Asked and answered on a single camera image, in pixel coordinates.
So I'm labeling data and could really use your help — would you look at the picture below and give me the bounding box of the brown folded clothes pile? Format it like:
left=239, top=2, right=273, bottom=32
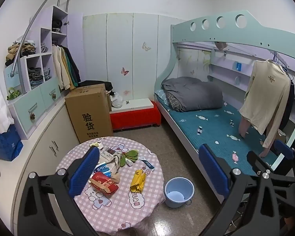
left=5, top=42, right=37, bottom=67

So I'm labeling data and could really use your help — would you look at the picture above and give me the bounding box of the teal plaid pillow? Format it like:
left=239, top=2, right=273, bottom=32
left=154, top=90, right=171, bottom=106

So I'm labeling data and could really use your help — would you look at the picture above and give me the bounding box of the mint green bunk bed frame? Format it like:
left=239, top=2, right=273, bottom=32
left=154, top=10, right=295, bottom=203

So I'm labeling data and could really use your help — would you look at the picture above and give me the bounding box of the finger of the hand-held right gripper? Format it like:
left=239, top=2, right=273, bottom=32
left=273, top=140, right=295, bottom=160
left=246, top=151, right=295, bottom=185

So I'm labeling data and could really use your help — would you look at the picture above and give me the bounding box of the blue shopping bag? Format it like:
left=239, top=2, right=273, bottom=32
left=0, top=124, right=24, bottom=162

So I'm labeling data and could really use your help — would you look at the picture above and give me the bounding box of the cream hanging jacket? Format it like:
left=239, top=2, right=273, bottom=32
left=52, top=45, right=70, bottom=90

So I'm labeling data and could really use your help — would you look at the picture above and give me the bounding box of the black hanging coat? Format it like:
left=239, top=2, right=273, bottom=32
left=58, top=45, right=81, bottom=86

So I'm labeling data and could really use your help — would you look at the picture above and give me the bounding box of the green leaf-shaped item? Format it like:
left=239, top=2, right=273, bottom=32
left=119, top=150, right=139, bottom=169

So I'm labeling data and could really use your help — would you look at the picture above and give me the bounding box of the grey folded clothes stack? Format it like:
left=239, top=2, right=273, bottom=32
left=27, top=67, right=44, bottom=89

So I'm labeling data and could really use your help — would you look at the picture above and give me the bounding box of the white plastic bag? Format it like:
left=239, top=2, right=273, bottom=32
left=111, top=92, right=124, bottom=109

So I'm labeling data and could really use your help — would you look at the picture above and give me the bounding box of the grey duvet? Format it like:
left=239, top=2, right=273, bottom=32
left=161, top=77, right=223, bottom=112

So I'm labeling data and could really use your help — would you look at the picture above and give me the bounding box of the metal handrail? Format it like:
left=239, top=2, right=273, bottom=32
left=10, top=0, right=72, bottom=78

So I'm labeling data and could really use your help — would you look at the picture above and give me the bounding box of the large cardboard box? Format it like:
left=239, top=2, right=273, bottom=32
left=65, top=84, right=113, bottom=143

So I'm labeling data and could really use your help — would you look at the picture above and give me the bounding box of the beige hanging sweater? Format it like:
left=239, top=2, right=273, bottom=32
left=239, top=59, right=291, bottom=158

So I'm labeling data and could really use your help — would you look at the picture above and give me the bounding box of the low white cabinet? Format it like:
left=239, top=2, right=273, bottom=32
left=11, top=98, right=80, bottom=227

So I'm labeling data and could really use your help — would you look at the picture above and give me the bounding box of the teal printed bed sheet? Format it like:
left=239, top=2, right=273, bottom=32
left=155, top=90, right=286, bottom=175

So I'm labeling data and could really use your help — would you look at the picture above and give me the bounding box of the green artificial plant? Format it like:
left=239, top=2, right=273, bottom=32
left=7, top=87, right=21, bottom=101

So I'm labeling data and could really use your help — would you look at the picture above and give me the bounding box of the green hanging garment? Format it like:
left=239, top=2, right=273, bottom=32
left=64, top=49, right=77, bottom=88

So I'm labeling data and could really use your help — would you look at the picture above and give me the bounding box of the black clothing pile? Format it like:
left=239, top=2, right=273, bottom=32
left=77, top=80, right=113, bottom=91

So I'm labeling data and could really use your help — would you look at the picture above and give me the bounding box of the dark hanging clothing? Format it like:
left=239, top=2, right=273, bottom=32
left=279, top=79, right=295, bottom=131

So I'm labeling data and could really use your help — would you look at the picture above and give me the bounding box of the red snack packet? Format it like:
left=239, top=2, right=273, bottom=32
left=89, top=171, right=119, bottom=196

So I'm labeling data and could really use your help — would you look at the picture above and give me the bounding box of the lilac stair shelf cabinet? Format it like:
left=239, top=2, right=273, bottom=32
left=4, top=6, right=86, bottom=140

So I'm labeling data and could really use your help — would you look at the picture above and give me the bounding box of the blue white carton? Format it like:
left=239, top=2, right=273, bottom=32
left=93, top=162, right=112, bottom=177

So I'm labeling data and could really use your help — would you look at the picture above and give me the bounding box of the small blue white tube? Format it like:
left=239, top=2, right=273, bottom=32
left=139, top=158, right=156, bottom=172

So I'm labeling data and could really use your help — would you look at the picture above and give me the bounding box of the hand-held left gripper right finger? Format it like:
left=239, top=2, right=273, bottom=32
left=199, top=144, right=283, bottom=236

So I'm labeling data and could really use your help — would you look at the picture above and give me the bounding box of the light blue plastic bucket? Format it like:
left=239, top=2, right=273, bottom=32
left=164, top=177, right=195, bottom=208

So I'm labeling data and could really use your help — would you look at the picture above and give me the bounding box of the pink hanging garment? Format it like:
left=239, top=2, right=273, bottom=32
left=238, top=118, right=250, bottom=138

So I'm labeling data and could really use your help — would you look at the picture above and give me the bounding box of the red bench with white top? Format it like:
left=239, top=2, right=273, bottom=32
left=109, top=98, right=162, bottom=131

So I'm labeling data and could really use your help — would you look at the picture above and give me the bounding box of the yellow snack packet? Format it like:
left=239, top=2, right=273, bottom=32
left=130, top=169, right=147, bottom=193

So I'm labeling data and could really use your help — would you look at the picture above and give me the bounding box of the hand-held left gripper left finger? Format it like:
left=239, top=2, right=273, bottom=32
left=17, top=146, right=100, bottom=236

